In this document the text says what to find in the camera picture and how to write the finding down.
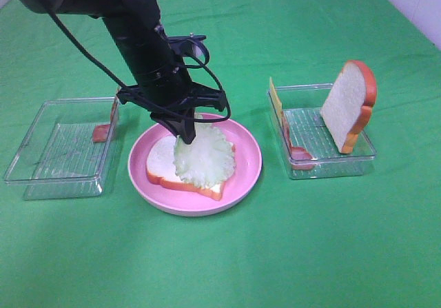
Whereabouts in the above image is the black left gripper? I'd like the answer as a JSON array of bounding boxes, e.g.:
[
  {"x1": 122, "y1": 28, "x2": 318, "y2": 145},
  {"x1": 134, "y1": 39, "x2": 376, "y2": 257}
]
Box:
[{"x1": 116, "y1": 63, "x2": 227, "y2": 145}]

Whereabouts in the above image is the green lettuce leaf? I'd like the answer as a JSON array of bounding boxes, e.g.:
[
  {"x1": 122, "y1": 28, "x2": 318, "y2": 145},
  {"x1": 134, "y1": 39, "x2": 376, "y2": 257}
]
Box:
[{"x1": 173, "y1": 123, "x2": 236, "y2": 189}]

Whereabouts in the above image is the toast bread slice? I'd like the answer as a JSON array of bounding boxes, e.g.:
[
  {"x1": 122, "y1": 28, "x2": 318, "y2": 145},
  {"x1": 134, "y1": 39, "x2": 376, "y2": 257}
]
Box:
[
  {"x1": 320, "y1": 60, "x2": 377, "y2": 154},
  {"x1": 145, "y1": 136, "x2": 232, "y2": 201}
]

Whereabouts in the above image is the bacon strip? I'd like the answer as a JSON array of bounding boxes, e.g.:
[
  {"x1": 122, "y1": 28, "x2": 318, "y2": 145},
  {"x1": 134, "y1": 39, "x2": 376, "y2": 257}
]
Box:
[
  {"x1": 92, "y1": 87, "x2": 121, "y2": 143},
  {"x1": 281, "y1": 114, "x2": 315, "y2": 171}
]

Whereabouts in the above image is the yellow cheese slice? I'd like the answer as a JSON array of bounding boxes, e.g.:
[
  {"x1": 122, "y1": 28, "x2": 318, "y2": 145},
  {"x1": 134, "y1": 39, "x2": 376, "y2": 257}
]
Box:
[{"x1": 269, "y1": 77, "x2": 283, "y2": 124}]

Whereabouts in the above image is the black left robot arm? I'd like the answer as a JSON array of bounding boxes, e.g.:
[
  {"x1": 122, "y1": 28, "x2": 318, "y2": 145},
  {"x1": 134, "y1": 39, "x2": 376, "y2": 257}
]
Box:
[{"x1": 20, "y1": 0, "x2": 231, "y2": 144}]

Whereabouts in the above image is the pink round plate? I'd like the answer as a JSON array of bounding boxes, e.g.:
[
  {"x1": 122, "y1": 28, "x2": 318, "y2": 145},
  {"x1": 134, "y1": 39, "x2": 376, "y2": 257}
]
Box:
[{"x1": 127, "y1": 119, "x2": 263, "y2": 216}]

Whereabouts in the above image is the left clear plastic container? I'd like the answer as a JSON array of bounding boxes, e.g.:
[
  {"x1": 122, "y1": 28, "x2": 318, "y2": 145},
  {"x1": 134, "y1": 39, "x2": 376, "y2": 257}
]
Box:
[{"x1": 4, "y1": 97, "x2": 119, "y2": 200}]

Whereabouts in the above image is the clear plastic container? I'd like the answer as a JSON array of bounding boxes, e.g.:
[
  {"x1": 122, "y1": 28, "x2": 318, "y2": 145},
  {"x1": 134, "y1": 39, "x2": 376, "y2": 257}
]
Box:
[
  {"x1": 4, "y1": 97, "x2": 119, "y2": 200},
  {"x1": 267, "y1": 83, "x2": 376, "y2": 180}
]

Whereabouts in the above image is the right clear plastic container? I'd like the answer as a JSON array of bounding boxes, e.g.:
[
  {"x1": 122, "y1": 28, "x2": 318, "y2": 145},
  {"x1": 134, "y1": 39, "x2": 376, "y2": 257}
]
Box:
[{"x1": 267, "y1": 83, "x2": 376, "y2": 180}]

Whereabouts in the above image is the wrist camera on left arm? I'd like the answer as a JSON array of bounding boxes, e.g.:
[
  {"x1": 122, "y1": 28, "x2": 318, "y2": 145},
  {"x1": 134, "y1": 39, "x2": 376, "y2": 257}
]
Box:
[{"x1": 166, "y1": 34, "x2": 209, "y2": 69}]

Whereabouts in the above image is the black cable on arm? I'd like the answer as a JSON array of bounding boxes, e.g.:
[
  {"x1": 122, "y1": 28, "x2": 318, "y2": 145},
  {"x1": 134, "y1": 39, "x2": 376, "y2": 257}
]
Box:
[{"x1": 29, "y1": 0, "x2": 232, "y2": 122}]

